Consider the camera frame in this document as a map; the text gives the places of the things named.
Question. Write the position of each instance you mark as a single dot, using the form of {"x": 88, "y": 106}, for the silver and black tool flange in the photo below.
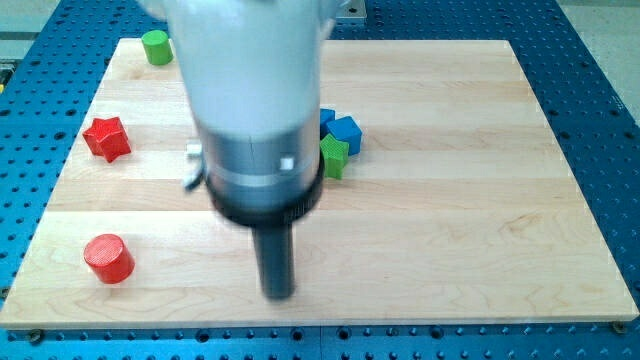
{"x": 272, "y": 178}

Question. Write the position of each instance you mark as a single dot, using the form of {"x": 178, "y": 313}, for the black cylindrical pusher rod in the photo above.
{"x": 274, "y": 254}

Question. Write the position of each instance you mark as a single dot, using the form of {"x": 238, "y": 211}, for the blue block behind arm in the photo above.
{"x": 326, "y": 116}

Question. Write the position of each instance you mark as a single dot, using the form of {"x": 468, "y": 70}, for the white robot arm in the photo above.
{"x": 251, "y": 69}

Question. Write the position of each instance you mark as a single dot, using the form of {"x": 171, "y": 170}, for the green star block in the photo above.
{"x": 335, "y": 154}

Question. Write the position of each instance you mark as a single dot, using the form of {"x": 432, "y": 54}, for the blue cube block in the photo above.
{"x": 346, "y": 129}

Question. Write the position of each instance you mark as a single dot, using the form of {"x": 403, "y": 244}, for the red star block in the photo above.
{"x": 107, "y": 138}

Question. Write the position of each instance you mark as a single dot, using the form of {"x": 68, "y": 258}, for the red cylinder block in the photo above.
{"x": 109, "y": 258}

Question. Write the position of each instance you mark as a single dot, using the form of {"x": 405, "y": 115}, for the green cylinder block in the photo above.
{"x": 157, "y": 48}

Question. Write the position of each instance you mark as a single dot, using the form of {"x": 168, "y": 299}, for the wooden board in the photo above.
{"x": 459, "y": 208}

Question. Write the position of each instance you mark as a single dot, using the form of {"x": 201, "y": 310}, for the left board clamp screw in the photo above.
{"x": 35, "y": 336}

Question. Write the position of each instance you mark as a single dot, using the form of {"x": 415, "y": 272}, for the board clamp screw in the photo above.
{"x": 35, "y": 336}
{"x": 618, "y": 327}

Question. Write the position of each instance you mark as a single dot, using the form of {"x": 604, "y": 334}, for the right board clamp screw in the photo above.
{"x": 618, "y": 327}

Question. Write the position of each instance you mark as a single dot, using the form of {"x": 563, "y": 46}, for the grey metal bracket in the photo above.
{"x": 352, "y": 12}

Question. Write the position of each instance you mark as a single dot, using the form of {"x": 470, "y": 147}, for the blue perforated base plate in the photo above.
{"x": 51, "y": 90}

